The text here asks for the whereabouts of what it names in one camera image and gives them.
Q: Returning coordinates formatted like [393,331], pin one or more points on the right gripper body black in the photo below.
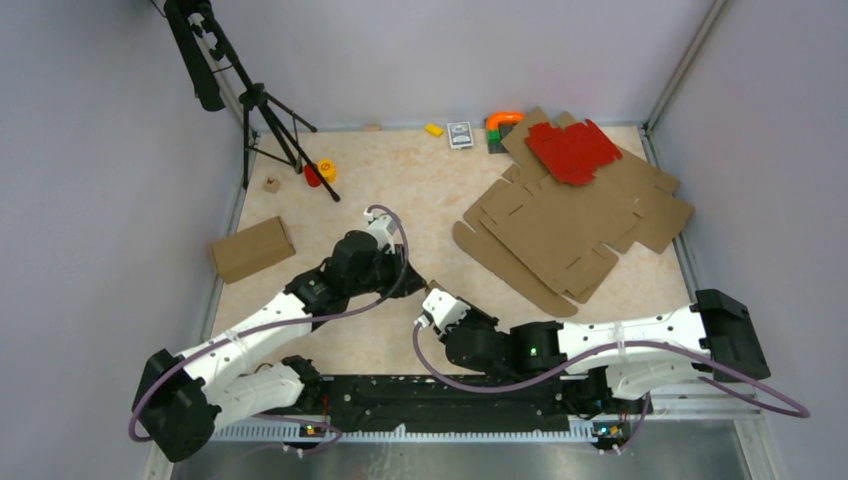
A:
[475,318]

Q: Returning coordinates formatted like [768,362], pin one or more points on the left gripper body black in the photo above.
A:
[385,272]

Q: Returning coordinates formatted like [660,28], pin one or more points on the brown cardboard box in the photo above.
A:
[251,250]
[434,285]

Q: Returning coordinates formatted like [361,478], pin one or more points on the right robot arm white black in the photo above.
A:
[713,335]

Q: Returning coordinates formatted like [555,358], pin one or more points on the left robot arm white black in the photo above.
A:
[184,398]

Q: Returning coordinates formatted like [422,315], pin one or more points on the folded brown cardboard box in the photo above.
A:
[251,250]

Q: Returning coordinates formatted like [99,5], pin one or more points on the playing card deck box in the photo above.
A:
[460,135]

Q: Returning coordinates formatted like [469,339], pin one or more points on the red yellow toy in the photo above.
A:
[327,170]

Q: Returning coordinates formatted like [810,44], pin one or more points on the stack of brown cardboard blanks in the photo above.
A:
[556,243]

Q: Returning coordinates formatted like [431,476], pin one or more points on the yellow small block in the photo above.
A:
[434,130]

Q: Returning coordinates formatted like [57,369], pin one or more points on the orange green toy block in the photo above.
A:
[497,126]

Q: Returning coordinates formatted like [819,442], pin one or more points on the red flat cardboard blank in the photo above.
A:
[574,154]

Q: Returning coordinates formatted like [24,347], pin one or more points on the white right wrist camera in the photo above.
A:
[441,310]

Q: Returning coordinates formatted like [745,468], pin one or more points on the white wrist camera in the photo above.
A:
[386,230]
[441,310]

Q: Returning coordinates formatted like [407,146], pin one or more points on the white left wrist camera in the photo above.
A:
[386,230]

